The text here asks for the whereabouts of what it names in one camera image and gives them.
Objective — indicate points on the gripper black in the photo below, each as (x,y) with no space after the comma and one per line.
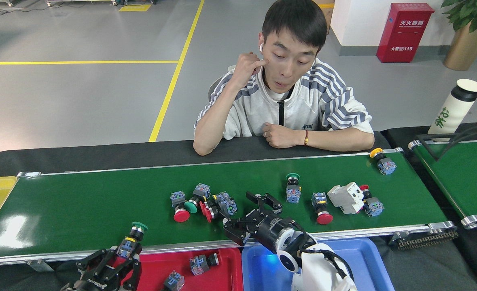
(96,285)
(270,232)

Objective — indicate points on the green push button switch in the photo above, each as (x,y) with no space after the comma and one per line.
(202,190)
(293,195)
(139,226)
(174,280)

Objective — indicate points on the black switch blue block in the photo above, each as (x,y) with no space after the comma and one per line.
(199,264)

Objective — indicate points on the white circuit breaker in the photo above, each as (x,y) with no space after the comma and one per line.
(345,198)

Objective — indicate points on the yellow push button switch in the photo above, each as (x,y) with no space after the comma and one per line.
(387,166)

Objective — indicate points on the person's right forearm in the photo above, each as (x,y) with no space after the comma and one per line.
(216,121)

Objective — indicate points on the person's left forearm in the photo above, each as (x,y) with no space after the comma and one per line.
(339,140)

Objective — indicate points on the blue plastic tray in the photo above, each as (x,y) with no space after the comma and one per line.
(258,266)

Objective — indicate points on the red plastic tray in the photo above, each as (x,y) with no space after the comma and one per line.
(222,279)

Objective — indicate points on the green conveyor belt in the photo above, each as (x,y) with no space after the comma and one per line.
(100,202)
(465,178)

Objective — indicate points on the person's left hand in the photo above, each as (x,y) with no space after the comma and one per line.
(285,135)

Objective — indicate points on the person's right hand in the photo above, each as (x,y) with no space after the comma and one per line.
(244,70)

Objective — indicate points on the person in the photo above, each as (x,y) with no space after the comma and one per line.
(246,113)

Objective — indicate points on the grey chair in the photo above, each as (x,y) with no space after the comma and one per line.
(216,87)

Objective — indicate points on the cardboard box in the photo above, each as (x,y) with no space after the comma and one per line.
(325,16)

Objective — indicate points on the white bottle black collar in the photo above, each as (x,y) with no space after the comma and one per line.
(448,113)

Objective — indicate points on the red fire extinguisher cabinet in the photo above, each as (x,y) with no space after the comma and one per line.
(404,32)

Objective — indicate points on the gold planter pot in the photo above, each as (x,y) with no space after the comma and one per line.
(465,50)

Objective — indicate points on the green leafy plant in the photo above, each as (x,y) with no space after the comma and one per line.
(471,12)

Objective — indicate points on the black conveyor guide bracket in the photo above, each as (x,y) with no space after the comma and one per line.
(426,146)

